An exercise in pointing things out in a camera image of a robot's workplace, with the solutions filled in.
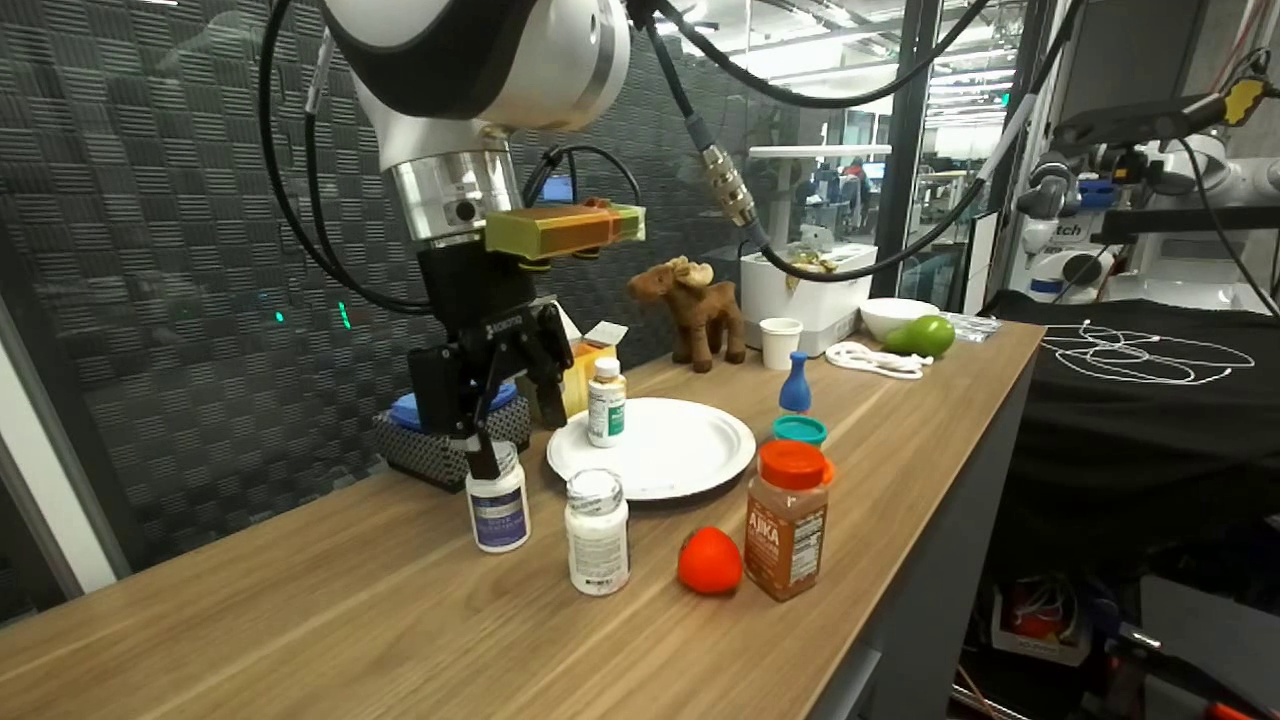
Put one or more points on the white paper plate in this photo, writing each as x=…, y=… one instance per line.
x=673, y=454

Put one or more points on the spice jar orange lid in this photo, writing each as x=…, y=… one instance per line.
x=786, y=540

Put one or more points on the red toy strawberry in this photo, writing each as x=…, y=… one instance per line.
x=711, y=566

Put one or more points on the red object under table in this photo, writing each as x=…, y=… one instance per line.
x=1033, y=615

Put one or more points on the blue folded cloth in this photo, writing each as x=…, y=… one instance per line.
x=406, y=411

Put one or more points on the teal lid dough can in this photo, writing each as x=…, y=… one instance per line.
x=796, y=429

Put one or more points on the small white bottle green label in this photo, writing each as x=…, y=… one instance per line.
x=605, y=415

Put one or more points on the blue toy bottle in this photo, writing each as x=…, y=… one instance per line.
x=793, y=391

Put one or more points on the white supplement bottle blue label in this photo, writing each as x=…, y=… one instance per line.
x=596, y=540
x=499, y=523

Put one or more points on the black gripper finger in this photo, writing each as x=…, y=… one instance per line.
x=550, y=407
x=483, y=458

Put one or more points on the green toy lime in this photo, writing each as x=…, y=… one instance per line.
x=930, y=332

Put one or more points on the white bowl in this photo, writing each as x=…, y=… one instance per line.
x=891, y=314

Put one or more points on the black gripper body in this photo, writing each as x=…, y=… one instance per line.
x=472, y=361

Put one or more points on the clear plastic bag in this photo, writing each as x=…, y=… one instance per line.
x=979, y=324

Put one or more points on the white blue lab equipment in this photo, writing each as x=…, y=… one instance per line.
x=1067, y=221

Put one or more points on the black vertical pillar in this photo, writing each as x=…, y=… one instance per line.
x=905, y=146

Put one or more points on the dried brown leaves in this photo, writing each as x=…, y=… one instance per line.
x=804, y=258

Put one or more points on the black cloth covered table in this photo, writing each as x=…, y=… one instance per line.
x=1132, y=442

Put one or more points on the open yellow cardboard box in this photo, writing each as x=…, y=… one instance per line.
x=576, y=380

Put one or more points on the white paper cup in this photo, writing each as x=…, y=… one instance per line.
x=782, y=345

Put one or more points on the brown plush moose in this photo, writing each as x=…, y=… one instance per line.
x=702, y=308

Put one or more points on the white lamp bar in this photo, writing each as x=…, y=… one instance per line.
x=825, y=154

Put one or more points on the grey mesh box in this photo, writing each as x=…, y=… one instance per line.
x=424, y=462

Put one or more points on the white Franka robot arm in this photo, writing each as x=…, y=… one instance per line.
x=483, y=65

